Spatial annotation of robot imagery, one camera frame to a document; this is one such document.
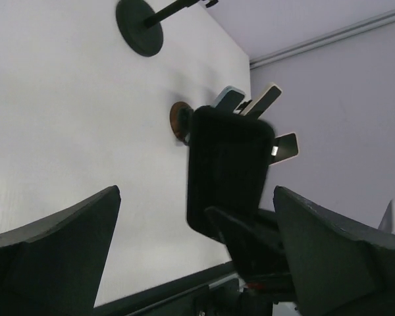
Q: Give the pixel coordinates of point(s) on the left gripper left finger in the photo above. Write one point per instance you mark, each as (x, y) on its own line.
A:
(54, 265)

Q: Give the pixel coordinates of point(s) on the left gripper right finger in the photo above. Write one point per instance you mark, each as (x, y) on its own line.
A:
(339, 266)

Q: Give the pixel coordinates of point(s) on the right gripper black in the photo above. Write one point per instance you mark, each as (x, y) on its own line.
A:
(255, 246)

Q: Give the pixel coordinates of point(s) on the black phone dark case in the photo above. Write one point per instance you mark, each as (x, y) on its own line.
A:
(228, 160)

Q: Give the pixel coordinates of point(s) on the brown round base phone stand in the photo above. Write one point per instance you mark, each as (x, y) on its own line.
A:
(180, 117)

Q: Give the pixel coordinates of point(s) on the phone with clear case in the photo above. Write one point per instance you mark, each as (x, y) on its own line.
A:
(229, 99)

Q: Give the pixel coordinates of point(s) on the black round base clamp stand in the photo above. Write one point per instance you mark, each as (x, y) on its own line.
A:
(140, 26)

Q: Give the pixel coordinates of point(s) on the phone with pink case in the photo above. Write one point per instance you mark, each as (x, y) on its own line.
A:
(285, 148)

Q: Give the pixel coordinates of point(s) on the phone with beige case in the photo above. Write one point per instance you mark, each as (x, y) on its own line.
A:
(261, 103)

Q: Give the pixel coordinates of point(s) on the right aluminium frame post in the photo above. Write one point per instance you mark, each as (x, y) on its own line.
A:
(335, 36)

